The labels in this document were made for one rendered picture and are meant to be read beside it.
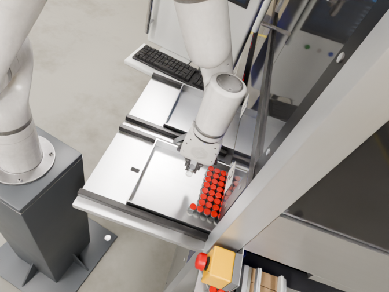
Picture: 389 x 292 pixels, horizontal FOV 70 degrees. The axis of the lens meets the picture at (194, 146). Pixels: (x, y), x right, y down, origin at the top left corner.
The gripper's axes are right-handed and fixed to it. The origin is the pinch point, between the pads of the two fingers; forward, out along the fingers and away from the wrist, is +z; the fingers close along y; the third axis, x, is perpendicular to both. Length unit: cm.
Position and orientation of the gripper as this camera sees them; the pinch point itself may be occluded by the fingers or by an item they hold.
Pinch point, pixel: (193, 164)
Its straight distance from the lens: 83.2
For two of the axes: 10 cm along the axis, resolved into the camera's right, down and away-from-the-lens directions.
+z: -2.5, 6.1, 7.5
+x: 2.4, -7.1, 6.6
